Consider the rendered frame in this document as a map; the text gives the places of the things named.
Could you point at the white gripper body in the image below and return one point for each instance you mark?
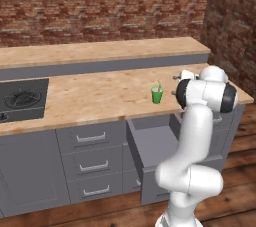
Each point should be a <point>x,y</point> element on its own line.
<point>186,74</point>

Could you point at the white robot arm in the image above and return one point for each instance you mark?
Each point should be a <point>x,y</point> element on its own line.
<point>196,127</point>

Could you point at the green smoothie cup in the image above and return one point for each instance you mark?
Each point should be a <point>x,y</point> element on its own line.
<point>157,96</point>

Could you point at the open grey drawer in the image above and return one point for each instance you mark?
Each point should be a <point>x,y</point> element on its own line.
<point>153,144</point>

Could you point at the narrow grey drawer front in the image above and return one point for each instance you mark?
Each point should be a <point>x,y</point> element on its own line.
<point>130,181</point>
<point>128,157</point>

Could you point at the grey cupboard run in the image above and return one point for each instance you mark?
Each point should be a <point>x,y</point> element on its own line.
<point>230,131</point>

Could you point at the black hob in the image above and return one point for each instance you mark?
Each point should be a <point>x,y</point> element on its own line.
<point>23,99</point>

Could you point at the grey cupboard door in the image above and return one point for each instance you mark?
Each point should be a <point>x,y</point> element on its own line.
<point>31,174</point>

